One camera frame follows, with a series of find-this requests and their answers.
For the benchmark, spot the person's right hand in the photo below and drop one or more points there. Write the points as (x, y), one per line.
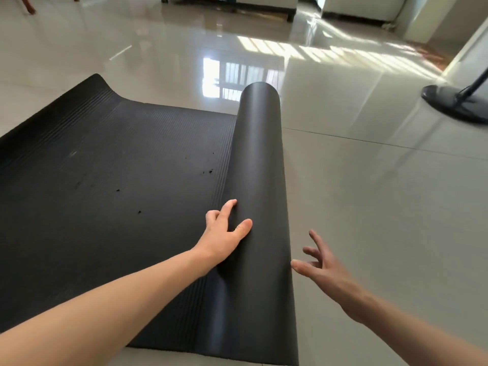
(335, 282)

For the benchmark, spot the person's left hand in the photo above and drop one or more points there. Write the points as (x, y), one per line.
(219, 243)

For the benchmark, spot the black yoga mat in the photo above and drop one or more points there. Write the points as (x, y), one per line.
(114, 179)

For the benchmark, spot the person's right forearm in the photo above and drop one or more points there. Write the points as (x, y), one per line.
(419, 335)

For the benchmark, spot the person's left forearm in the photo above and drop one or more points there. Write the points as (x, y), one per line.
(95, 316)

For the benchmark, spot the black standing fan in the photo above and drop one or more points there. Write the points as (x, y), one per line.
(446, 100)

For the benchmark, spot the grey sandal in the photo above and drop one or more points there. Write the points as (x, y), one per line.
(389, 25)

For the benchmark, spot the white door frame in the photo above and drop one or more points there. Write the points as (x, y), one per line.
(469, 53)

